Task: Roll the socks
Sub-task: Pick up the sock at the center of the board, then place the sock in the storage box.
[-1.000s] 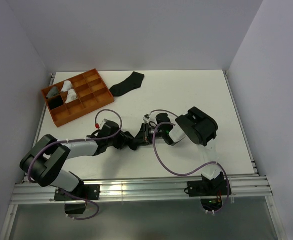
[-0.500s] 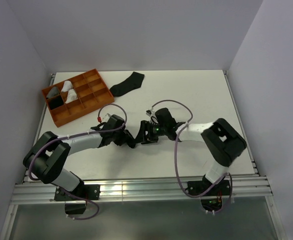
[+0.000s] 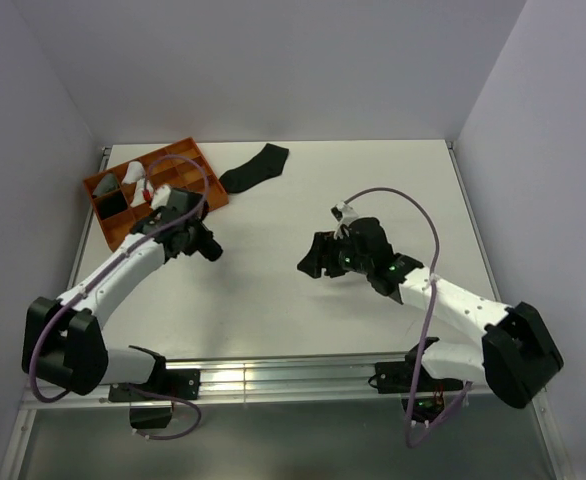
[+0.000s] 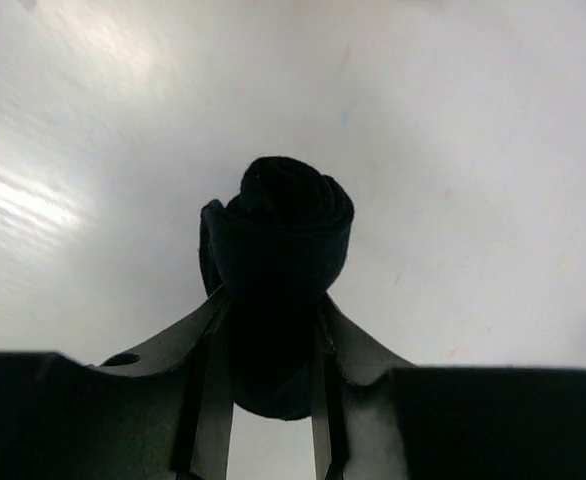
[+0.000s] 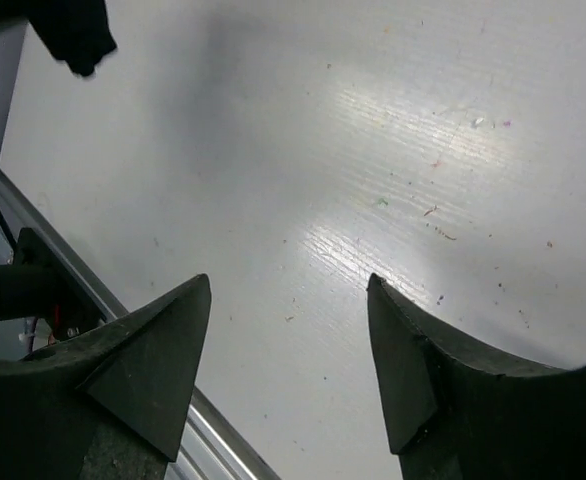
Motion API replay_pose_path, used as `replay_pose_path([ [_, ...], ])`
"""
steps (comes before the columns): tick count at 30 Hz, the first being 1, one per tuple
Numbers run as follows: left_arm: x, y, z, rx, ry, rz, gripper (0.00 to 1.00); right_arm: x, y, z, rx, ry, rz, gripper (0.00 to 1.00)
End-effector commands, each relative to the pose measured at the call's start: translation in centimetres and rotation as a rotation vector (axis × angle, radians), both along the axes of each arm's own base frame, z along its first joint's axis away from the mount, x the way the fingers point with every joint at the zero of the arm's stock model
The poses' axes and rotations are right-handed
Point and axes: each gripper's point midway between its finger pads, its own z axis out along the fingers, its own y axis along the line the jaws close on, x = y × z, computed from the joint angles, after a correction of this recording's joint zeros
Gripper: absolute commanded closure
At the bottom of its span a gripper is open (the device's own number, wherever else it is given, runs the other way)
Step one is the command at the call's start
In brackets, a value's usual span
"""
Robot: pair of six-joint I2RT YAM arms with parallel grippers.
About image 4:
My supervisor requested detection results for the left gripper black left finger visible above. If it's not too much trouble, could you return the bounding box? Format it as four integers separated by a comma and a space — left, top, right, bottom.
92, 290, 233, 479

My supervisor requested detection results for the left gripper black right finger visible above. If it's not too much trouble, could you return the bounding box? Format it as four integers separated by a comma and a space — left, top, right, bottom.
310, 295, 415, 479

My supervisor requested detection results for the black sock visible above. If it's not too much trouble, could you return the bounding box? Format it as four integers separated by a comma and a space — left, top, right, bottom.
199, 157, 355, 421

